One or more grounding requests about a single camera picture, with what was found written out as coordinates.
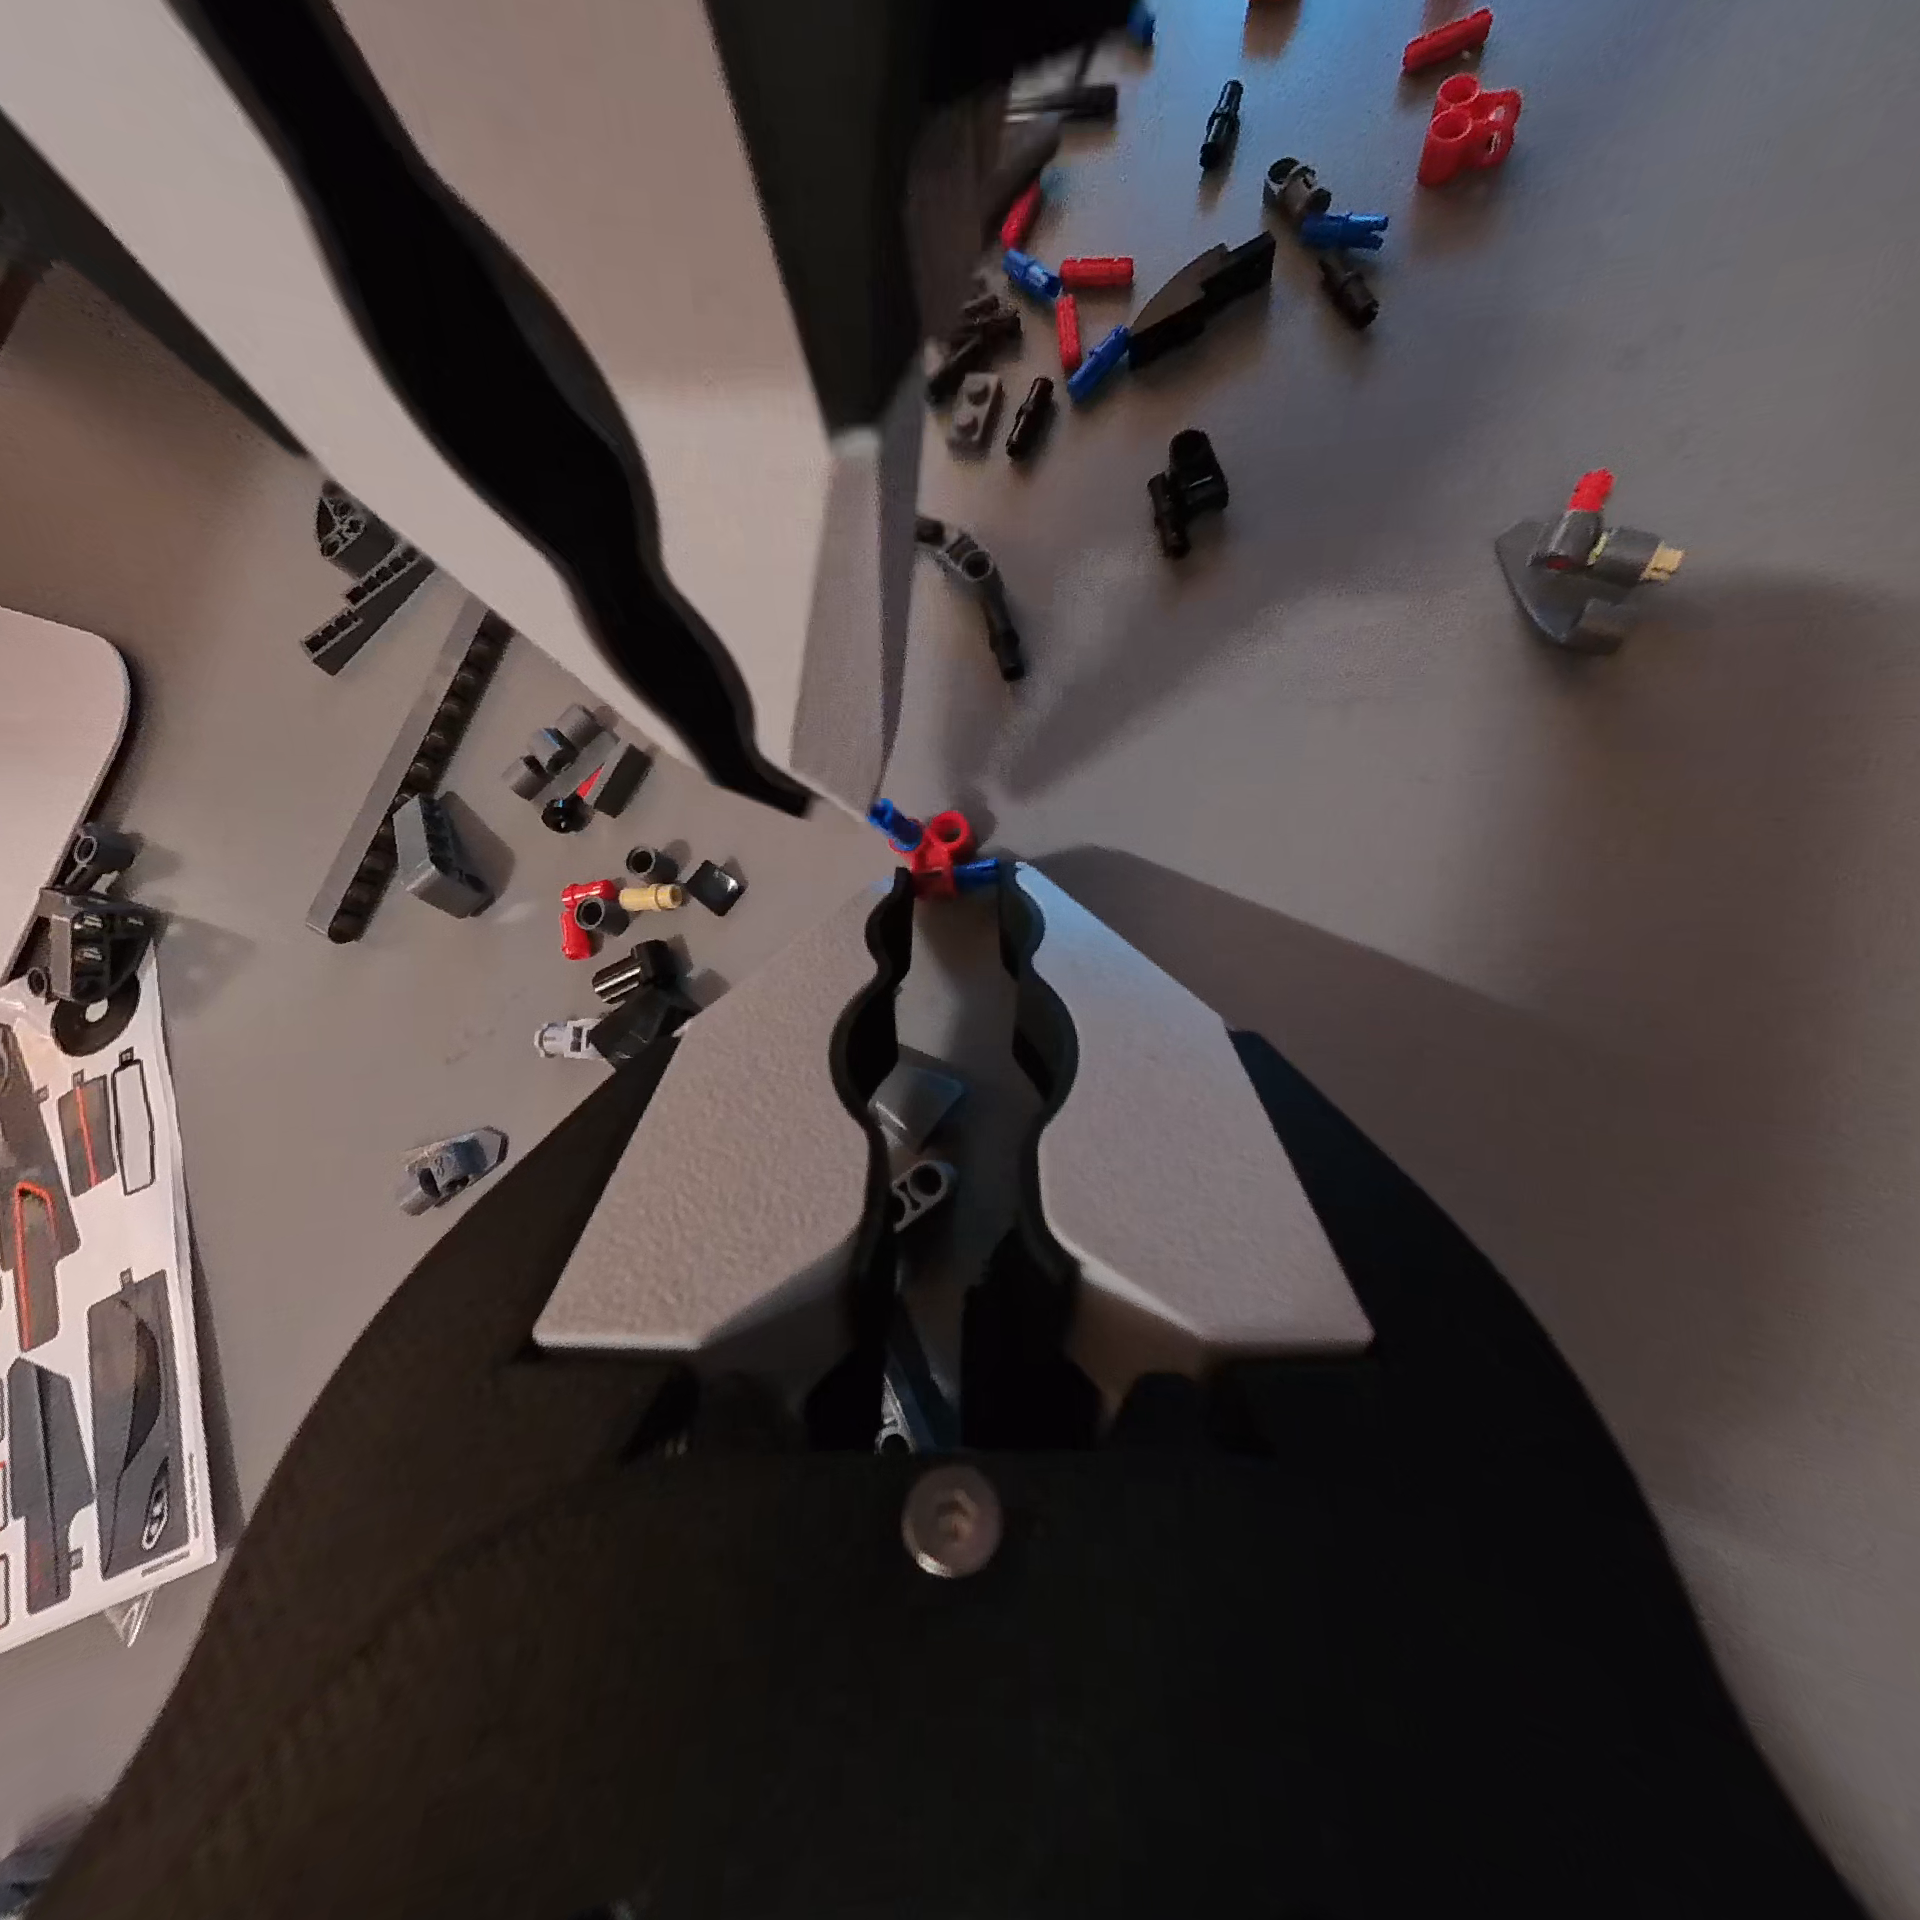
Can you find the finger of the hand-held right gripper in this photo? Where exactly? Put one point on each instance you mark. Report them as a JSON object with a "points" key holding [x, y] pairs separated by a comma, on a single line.
{"points": [[629, 225], [149, 149]]}

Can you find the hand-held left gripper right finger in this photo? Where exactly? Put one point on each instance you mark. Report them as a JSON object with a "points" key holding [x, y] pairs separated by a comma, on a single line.
{"points": [[1201, 1186]]}

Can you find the dark grey lego liftarm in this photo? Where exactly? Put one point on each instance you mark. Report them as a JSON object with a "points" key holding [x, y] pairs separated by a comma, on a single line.
{"points": [[359, 615]]}

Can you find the red lego connector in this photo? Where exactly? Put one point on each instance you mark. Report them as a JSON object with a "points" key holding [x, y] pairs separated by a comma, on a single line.
{"points": [[943, 853]]}

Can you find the sticker sheet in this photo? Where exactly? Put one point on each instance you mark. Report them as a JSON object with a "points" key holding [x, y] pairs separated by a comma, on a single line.
{"points": [[105, 1350]]}

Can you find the pile of loose lego pieces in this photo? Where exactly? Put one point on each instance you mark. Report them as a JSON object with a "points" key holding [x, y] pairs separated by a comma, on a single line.
{"points": [[1201, 301]]}

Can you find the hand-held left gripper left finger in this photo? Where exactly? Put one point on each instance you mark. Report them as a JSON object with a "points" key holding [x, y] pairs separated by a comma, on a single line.
{"points": [[705, 1186]]}

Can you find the dark grey triangular lego plate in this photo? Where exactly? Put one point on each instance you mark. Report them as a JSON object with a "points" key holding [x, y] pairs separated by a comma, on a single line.
{"points": [[346, 522]]}

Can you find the long dark grey lego beam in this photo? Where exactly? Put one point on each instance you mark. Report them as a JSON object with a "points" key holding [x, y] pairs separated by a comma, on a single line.
{"points": [[411, 781]]}

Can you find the dark grey lego wedge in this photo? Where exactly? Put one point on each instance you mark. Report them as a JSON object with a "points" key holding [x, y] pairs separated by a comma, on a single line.
{"points": [[441, 857]]}

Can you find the dark grey lego piece red pin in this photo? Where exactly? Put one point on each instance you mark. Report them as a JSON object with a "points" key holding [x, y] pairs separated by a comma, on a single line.
{"points": [[1575, 580]]}

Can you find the white book stand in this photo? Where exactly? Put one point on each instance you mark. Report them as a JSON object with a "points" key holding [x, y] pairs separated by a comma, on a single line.
{"points": [[54, 750]]}

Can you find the dark grey lego connector assembly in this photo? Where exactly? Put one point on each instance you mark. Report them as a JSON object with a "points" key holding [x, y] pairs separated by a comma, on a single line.
{"points": [[89, 932]]}

